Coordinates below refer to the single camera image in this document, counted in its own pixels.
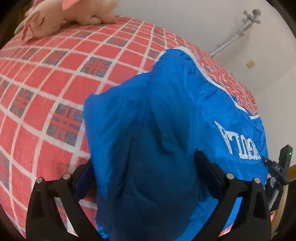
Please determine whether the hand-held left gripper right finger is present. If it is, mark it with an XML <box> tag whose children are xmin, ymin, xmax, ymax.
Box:
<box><xmin>195</xmin><ymin>150</ymin><xmax>272</xmax><ymax>241</ymax></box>

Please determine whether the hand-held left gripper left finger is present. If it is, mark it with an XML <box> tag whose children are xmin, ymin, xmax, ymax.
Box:
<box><xmin>25</xmin><ymin>159</ymin><xmax>102</xmax><ymax>241</ymax></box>

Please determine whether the blue puffer jacket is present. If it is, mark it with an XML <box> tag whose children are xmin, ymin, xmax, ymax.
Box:
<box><xmin>83</xmin><ymin>46</ymin><xmax>270</xmax><ymax>241</ymax></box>

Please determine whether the red plaid blanket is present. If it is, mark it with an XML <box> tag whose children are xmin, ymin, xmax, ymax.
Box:
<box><xmin>0</xmin><ymin>14</ymin><xmax>278</xmax><ymax>241</ymax></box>

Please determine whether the pink unicorn plush toy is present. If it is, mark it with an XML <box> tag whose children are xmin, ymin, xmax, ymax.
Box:
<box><xmin>14</xmin><ymin>0</ymin><xmax>119</xmax><ymax>39</ymax></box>

